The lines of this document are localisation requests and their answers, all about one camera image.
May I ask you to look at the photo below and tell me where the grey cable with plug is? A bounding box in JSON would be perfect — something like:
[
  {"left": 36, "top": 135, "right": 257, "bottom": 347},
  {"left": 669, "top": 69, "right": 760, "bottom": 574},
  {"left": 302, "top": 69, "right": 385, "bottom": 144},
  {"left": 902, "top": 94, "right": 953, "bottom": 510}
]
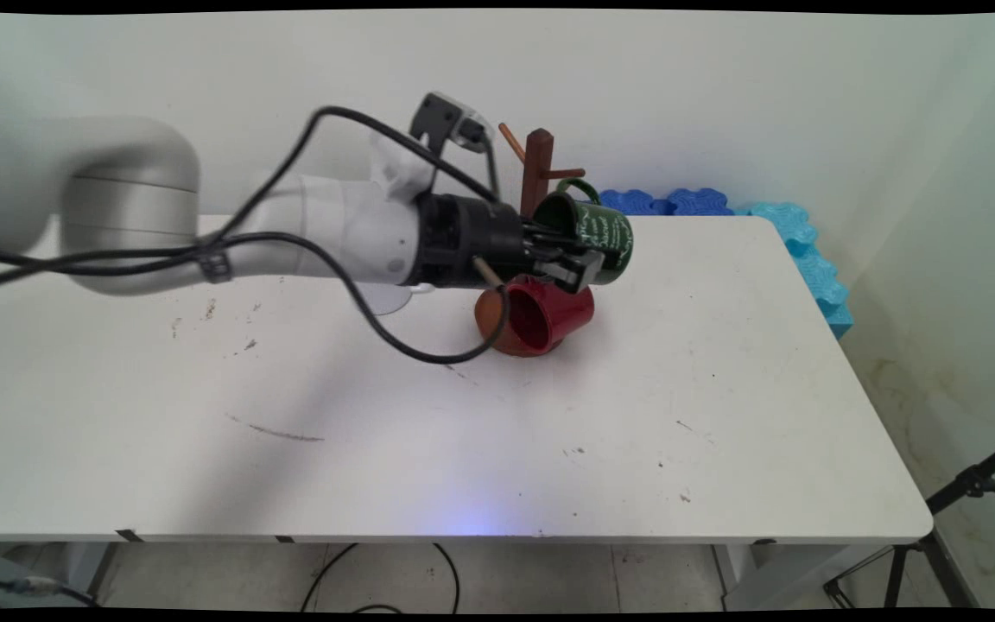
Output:
[{"left": 0, "top": 570, "right": 103, "bottom": 607}]

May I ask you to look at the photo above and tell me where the grey table leg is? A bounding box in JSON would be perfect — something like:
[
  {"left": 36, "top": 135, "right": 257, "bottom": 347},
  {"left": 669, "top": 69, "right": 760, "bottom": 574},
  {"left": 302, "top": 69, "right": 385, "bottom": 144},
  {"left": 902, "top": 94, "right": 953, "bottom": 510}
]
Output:
[
  {"left": 0, "top": 543, "right": 120, "bottom": 609},
  {"left": 712, "top": 543, "right": 896, "bottom": 611}
]

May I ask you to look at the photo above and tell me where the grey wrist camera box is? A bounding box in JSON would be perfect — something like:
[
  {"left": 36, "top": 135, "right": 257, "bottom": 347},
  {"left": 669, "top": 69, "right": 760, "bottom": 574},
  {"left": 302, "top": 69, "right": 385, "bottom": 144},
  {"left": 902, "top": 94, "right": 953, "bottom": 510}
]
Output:
[{"left": 409, "top": 92, "right": 496, "bottom": 158}]

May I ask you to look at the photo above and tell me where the green enamel mug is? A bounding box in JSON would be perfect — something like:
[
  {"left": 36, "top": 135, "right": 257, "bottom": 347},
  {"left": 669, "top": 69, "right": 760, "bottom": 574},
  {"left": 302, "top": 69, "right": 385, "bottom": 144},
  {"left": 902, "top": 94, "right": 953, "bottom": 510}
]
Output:
[{"left": 532, "top": 177, "right": 635, "bottom": 287}]

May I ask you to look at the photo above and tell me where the white enamel mug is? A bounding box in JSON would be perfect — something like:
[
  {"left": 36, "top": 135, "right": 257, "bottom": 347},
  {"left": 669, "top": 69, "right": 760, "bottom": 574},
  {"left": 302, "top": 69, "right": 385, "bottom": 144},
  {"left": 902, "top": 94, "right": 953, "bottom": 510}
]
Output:
[{"left": 363, "top": 282, "right": 435, "bottom": 317}]

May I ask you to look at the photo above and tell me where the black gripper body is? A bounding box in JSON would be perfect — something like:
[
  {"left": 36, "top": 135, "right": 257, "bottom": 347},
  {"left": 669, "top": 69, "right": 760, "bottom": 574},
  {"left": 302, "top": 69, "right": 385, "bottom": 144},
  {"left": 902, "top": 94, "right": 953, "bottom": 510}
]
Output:
[{"left": 415, "top": 194, "right": 552, "bottom": 288}]

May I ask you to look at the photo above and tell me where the red enamel mug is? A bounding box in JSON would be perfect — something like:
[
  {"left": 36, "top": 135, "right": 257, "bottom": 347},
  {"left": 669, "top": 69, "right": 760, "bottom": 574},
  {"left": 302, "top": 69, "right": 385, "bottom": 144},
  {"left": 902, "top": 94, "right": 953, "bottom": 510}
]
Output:
[{"left": 502, "top": 275, "right": 596, "bottom": 358}]

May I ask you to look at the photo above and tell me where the black floor cable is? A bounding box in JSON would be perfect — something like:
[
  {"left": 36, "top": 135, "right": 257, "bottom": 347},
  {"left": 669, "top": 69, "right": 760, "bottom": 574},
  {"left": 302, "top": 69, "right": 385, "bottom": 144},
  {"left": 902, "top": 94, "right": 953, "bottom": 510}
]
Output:
[{"left": 300, "top": 543, "right": 462, "bottom": 614}]

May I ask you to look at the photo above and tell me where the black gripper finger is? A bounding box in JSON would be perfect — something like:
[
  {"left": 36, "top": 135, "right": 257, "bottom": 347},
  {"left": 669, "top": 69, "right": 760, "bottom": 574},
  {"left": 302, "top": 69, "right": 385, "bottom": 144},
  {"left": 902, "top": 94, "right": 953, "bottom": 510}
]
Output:
[
  {"left": 539, "top": 244, "right": 608, "bottom": 295},
  {"left": 523, "top": 221, "right": 582, "bottom": 255}
]

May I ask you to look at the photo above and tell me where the black cable with brass plug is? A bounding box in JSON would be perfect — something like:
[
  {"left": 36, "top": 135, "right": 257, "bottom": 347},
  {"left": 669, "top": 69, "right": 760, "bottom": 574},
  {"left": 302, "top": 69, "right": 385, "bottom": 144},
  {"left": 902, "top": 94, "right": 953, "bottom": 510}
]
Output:
[{"left": 0, "top": 231, "right": 511, "bottom": 365}]

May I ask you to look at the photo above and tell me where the dark blue foam mat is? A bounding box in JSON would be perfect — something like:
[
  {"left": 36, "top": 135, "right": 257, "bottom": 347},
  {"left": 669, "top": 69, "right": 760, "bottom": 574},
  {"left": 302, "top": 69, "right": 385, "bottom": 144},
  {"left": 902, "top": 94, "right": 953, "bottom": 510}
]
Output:
[
  {"left": 666, "top": 187, "right": 735, "bottom": 217},
  {"left": 596, "top": 188, "right": 669, "bottom": 217}
]

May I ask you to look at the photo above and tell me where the brown wooden mug tree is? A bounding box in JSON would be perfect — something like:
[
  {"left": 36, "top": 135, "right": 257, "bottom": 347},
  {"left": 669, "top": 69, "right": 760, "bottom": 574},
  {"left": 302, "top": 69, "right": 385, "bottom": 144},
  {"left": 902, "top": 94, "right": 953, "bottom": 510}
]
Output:
[{"left": 474, "top": 124, "right": 587, "bottom": 358}]

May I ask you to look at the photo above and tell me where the black tripod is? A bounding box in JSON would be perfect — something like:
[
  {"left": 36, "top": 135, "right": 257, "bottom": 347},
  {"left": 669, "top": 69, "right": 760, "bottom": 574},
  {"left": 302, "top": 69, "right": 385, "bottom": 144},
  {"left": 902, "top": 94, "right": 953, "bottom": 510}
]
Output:
[{"left": 822, "top": 432, "right": 995, "bottom": 611}]

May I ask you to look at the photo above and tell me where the light blue foam mat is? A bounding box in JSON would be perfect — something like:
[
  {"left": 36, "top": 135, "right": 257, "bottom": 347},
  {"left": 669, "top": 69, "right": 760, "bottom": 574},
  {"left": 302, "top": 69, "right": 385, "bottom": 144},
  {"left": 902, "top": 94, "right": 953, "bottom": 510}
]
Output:
[{"left": 731, "top": 201, "right": 855, "bottom": 340}]

